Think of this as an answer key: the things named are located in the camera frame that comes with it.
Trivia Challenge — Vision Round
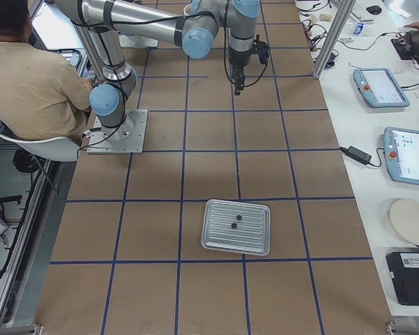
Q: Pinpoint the teach pendant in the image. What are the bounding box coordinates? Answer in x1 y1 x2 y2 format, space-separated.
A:
382 127 419 185
353 68 410 108

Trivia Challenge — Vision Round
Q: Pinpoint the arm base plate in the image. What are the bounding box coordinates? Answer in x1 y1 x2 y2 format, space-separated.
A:
86 110 148 155
119 34 158 49

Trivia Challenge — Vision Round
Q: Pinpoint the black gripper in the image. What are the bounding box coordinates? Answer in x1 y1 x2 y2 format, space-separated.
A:
229 48 251 95

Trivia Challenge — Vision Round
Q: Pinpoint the white chair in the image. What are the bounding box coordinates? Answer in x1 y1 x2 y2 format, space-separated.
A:
0 133 82 195

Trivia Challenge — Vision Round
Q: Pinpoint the black power adapter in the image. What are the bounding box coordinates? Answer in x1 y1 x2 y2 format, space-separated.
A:
340 146 372 165

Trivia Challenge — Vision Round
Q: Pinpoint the black laptop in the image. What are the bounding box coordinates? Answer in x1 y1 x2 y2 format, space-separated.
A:
386 252 419 306

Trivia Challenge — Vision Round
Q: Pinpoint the teach pendant far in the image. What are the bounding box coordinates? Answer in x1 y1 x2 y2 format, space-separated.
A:
353 68 410 108

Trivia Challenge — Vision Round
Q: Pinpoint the seated person beige shirt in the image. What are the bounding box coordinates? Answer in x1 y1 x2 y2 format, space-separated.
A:
0 0 95 141

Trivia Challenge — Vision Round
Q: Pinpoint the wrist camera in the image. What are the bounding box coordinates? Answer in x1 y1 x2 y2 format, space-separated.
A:
253 34 269 65

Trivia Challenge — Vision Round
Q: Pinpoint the teach pendant near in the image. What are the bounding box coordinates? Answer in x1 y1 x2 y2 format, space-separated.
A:
382 127 419 185

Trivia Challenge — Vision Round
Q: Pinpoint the aluminium frame post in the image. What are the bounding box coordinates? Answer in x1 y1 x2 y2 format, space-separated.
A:
312 0 356 80

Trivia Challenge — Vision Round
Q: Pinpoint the beige round plate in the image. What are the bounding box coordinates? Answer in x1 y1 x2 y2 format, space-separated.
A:
389 199 419 246

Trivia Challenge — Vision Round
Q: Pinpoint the silver metal tray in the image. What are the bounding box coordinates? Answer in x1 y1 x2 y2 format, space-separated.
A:
201 199 271 256

